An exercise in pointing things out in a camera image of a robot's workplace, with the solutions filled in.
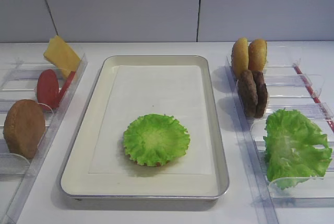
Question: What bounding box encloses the left clear acrylic rack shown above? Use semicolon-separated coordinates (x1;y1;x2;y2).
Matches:
1;55;88;223

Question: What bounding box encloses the metal baking tray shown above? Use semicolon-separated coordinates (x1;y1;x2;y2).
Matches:
60;55;229;201

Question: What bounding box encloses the golden bun half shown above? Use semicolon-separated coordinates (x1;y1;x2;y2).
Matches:
231;38;249;79
248;39;267;72

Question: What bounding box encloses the right golden bun half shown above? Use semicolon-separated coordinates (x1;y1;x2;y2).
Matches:
248;39;267;72

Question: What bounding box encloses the clear acrylic rack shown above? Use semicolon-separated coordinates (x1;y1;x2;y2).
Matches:
1;55;88;223
225;46;333;223

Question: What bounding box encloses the right clear acrylic rack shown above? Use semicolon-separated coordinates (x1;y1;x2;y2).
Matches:
225;46;333;223

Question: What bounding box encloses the green lettuce leaf in rack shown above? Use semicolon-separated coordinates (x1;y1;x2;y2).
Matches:
263;109;332;190

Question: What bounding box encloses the brown bun in left rack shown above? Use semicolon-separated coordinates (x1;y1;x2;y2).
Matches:
3;99;45;159

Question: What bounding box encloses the red tomato slice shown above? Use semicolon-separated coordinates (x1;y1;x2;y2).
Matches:
37;69;59;111
55;71;76;108

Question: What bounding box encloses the left golden bun half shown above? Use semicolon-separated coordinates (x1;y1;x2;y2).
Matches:
231;38;249;79

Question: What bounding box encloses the upright red tomato slice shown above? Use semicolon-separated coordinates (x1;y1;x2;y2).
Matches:
37;69;59;111

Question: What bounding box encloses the rear brown meat patty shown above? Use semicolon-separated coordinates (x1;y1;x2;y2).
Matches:
252;70;268;119

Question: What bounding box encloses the brown meat patty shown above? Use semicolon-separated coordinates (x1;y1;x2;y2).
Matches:
252;70;268;119
238;69;258;117

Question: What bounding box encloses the yellow cheese slice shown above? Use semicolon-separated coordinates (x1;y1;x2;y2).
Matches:
43;36;80;79

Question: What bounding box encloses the front brown meat patty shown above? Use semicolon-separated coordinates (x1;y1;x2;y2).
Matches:
238;69;258;117

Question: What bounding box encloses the green lettuce leaf on tray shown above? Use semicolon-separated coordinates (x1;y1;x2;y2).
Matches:
123;114;190;167

